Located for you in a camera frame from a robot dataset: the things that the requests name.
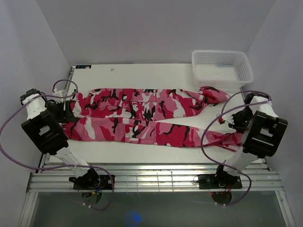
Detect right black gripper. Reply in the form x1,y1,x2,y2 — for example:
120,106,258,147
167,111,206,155
227,106,254,133

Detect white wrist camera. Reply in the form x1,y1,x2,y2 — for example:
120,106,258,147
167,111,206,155
218,113,234,129
52,88,67,103

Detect pink camouflage trousers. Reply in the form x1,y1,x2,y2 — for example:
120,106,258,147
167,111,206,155
62,86,242,152

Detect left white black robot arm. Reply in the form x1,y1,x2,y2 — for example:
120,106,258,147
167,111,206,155
20,88,100,189

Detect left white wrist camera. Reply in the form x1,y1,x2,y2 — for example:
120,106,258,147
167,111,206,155
52,88,67,103

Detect white plastic mesh basket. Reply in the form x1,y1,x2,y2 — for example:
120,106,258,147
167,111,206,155
191,50,254,89

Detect small label sticker on table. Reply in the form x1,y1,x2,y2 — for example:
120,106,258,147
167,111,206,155
75,65,91,69

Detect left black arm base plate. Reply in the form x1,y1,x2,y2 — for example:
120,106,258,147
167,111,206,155
69,175,116,191

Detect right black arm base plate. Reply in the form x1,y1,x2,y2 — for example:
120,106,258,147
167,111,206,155
198,174,242,189

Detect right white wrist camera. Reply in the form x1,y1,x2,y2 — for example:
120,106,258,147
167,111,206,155
218,113,234,129

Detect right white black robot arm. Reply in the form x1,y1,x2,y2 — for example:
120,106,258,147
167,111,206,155
214,92,288,188

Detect aluminium frame rail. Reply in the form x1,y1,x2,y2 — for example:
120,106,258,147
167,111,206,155
27,163,284,192

